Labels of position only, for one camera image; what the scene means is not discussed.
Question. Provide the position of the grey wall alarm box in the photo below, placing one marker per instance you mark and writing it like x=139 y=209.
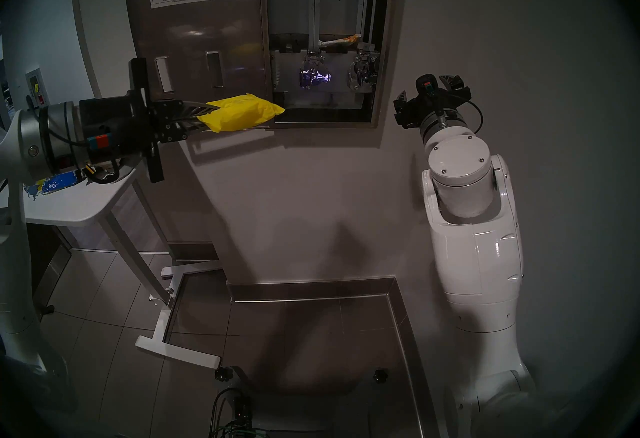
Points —
x=35 y=87

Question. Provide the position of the yellow pad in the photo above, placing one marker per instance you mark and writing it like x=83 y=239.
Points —
x=240 y=112

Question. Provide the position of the dark robot base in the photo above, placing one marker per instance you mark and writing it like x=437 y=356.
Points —
x=320 y=412

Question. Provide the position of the orange floral pad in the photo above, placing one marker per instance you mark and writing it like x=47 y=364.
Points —
x=340 y=42

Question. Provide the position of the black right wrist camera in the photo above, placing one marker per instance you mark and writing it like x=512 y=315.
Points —
x=427 y=84

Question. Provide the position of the black box red light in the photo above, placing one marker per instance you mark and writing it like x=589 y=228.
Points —
x=242 y=409

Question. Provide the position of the blue yellow pad package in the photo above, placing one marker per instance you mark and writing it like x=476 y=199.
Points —
x=52 y=186

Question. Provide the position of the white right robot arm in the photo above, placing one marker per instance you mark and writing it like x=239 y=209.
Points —
x=475 y=252

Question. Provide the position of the chrome dispensing lever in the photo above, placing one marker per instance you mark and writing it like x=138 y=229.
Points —
x=364 y=73
x=314 y=74

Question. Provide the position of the white table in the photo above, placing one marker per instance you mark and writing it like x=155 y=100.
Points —
x=85 y=202

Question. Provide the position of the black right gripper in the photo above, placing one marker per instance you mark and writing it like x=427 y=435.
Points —
x=430 y=107

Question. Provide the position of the stainless steel wall dispenser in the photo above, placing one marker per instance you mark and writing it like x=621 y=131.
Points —
x=210 y=17

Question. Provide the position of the black star knob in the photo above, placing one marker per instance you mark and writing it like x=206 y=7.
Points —
x=224 y=374
x=380 y=375

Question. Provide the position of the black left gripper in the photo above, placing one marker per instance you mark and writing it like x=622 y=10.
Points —
x=115 y=112

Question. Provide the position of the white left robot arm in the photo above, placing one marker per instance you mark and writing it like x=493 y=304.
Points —
x=20 y=242

